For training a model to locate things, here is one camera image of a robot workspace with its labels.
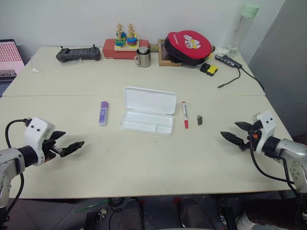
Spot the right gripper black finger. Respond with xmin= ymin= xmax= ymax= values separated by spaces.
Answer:
xmin=235 ymin=121 xmax=253 ymax=132
xmin=220 ymin=131 xmax=248 ymax=150

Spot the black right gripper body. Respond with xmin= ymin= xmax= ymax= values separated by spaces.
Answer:
xmin=239 ymin=120 xmax=263 ymax=152

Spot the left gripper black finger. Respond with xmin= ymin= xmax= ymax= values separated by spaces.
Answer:
xmin=50 ymin=130 xmax=67 ymax=140
xmin=59 ymin=141 xmax=85 ymax=158

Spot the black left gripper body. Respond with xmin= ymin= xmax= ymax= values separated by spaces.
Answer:
xmin=42 ymin=138 xmax=65 ymax=163

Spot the white plastic case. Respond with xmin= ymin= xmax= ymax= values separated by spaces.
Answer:
xmin=118 ymin=86 xmax=177 ymax=137

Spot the red and black pouch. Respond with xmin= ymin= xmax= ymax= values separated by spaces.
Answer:
xmin=164 ymin=29 xmax=214 ymax=67

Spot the purple white glue stick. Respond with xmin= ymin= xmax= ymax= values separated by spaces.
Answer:
xmin=99 ymin=101 xmax=110 ymax=127

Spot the red white marker pen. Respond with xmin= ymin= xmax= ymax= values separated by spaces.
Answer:
xmin=181 ymin=101 xmax=189 ymax=130

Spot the thin green stick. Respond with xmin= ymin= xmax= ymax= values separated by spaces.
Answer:
xmin=73 ymin=202 xmax=106 ymax=214

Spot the yellow black whiteboard eraser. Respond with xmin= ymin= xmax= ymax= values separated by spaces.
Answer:
xmin=205 ymin=65 xmax=219 ymax=78

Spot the grey USB hub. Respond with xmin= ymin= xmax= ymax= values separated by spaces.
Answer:
xmin=214 ymin=54 xmax=243 ymax=69

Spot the crumpled white tissue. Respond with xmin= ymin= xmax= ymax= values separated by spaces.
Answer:
xmin=213 ymin=47 xmax=231 ymax=57

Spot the dark grey remote controller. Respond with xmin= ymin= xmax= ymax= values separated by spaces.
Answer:
xmin=55 ymin=45 xmax=102 ymax=63

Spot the dark rounded shape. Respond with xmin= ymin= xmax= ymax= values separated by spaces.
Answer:
xmin=179 ymin=197 xmax=217 ymax=230

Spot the laptop with pink screen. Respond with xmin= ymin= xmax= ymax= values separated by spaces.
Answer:
xmin=0 ymin=38 xmax=26 ymax=98

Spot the clear bottle green lid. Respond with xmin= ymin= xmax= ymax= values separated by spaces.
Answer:
xmin=227 ymin=2 xmax=260 ymax=50

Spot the red cardboard box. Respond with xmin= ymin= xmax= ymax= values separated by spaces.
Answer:
xmin=102 ymin=38 xmax=151 ymax=59

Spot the wooden tray box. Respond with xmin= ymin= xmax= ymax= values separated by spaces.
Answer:
xmin=158 ymin=38 xmax=183 ymax=67

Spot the steel mug with lid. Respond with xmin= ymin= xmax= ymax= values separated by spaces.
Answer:
xmin=133 ymin=46 xmax=153 ymax=69

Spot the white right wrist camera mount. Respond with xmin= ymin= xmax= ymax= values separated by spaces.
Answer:
xmin=251 ymin=110 xmax=277 ymax=154

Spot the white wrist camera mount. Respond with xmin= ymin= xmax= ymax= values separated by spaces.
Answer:
xmin=24 ymin=117 xmax=56 ymax=167
xmin=251 ymin=110 xmax=277 ymax=154

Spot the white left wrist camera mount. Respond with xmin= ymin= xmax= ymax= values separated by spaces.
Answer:
xmin=24 ymin=117 xmax=56 ymax=167

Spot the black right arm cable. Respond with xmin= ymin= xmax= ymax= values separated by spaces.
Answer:
xmin=248 ymin=133 xmax=300 ymax=200

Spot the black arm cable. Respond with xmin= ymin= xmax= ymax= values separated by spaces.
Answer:
xmin=0 ymin=117 xmax=33 ymax=218
xmin=248 ymin=133 xmax=300 ymax=200

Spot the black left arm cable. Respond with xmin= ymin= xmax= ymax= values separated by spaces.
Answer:
xmin=0 ymin=117 xmax=33 ymax=218

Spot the black USB hub cable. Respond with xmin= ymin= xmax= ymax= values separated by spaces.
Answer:
xmin=217 ymin=66 xmax=266 ymax=93

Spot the wooden ring stacking toy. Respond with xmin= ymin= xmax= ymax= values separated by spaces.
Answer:
xmin=113 ymin=23 xmax=141 ymax=52

